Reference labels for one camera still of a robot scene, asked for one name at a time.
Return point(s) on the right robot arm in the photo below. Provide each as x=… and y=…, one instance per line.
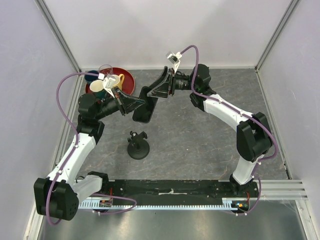
x=252, y=130

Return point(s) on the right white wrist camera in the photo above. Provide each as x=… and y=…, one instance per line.
x=175, y=59

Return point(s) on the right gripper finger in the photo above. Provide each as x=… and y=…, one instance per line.
x=160, y=91
x=161, y=79

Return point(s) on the black smartphone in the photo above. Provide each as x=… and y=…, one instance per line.
x=143, y=114

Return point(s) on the clear drinking glass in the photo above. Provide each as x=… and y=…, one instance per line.
x=106, y=69

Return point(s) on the red round tray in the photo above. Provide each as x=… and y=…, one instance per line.
x=129, y=84

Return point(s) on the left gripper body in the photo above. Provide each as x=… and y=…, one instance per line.
x=118, y=99

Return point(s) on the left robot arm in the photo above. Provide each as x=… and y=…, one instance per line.
x=59, y=195

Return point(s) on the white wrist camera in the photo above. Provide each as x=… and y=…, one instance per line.
x=108, y=83
x=175, y=59

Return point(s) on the dark green mug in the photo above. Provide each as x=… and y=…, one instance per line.
x=97, y=89

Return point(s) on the blue mug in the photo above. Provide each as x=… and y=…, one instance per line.
x=91, y=76

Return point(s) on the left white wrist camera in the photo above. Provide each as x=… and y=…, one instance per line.
x=108, y=83

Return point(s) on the yellow mug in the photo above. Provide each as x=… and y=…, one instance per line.
x=119, y=80

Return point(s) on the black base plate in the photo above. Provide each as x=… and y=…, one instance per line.
x=176, y=192

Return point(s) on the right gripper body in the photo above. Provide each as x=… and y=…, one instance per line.
x=171, y=82

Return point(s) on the slotted cable duct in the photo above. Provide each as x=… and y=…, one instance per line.
x=100, y=204

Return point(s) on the black phone stand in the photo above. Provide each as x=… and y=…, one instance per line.
x=138, y=148

